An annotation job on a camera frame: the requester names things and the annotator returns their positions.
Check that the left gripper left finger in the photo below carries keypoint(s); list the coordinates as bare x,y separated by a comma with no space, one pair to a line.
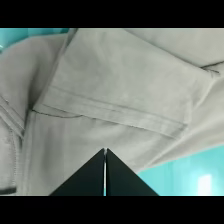
86,180

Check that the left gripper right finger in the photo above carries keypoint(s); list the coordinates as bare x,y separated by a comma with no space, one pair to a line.
125,180

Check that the grey T-shirt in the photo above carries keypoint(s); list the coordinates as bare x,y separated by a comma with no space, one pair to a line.
110,93

